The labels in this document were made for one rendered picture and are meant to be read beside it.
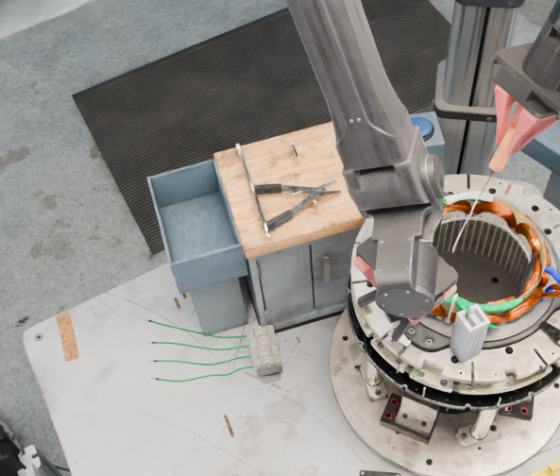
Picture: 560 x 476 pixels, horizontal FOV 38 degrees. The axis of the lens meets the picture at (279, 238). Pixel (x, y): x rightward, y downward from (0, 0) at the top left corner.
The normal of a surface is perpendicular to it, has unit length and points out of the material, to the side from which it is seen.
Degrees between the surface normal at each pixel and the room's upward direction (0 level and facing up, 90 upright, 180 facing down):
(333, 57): 78
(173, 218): 0
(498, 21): 90
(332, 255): 90
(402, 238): 21
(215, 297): 90
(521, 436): 0
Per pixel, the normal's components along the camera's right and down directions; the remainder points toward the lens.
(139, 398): -0.07, -0.55
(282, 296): 0.28, 0.80
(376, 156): -0.26, 0.69
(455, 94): -0.17, 0.83
